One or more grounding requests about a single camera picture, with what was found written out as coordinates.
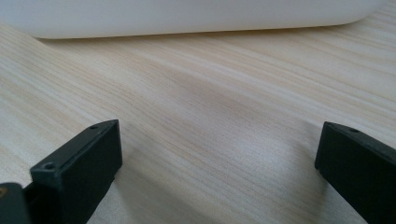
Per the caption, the white plastic container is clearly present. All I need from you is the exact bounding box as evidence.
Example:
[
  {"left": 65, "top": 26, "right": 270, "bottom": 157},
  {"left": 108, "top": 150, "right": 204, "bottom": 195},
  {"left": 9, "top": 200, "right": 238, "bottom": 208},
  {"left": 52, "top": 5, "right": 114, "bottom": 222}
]
[{"left": 0, "top": 0, "right": 389, "bottom": 40}]

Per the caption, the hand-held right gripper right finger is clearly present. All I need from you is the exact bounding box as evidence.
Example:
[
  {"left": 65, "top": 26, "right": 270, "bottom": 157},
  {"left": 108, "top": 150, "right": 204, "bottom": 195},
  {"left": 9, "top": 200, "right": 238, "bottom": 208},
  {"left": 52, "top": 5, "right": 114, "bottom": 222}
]
[{"left": 314, "top": 120, "right": 396, "bottom": 224}]

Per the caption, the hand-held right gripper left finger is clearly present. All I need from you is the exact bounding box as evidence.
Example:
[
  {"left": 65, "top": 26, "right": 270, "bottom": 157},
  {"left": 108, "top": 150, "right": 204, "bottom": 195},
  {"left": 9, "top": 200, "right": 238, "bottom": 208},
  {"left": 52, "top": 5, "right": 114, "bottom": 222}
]
[{"left": 23, "top": 119, "right": 123, "bottom": 224}]

